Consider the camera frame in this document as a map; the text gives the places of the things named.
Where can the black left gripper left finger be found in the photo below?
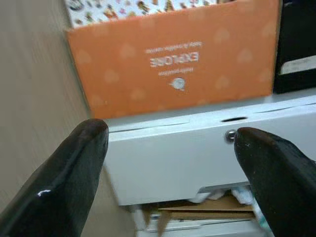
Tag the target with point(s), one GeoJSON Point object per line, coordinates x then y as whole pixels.
{"type": "Point", "coordinates": [54, 187]}

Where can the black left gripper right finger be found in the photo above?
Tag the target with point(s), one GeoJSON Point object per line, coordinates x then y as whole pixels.
{"type": "Point", "coordinates": [279, 187]}

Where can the white crumpled cloth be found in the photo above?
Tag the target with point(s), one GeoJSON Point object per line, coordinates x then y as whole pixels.
{"type": "Point", "coordinates": [237, 195]}

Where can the silver drawer knob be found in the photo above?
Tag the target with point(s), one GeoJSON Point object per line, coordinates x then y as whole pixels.
{"type": "Point", "coordinates": [229, 135]}

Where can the brown cardboard piece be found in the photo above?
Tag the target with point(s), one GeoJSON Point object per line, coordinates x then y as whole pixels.
{"type": "Point", "coordinates": [205, 209]}

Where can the white drawer cabinet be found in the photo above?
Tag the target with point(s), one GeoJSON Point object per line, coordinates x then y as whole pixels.
{"type": "Point", "coordinates": [168, 160]}

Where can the black box with white label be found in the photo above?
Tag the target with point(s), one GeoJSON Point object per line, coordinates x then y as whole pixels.
{"type": "Point", "coordinates": [296, 37]}

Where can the orange cardboard box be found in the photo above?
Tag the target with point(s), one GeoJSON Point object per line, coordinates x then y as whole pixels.
{"type": "Point", "coordinates": [172, 74]}

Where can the white cartoon print box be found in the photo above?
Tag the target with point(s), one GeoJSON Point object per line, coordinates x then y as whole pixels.
{"type": "Point", "coordinates": [123, 11]}

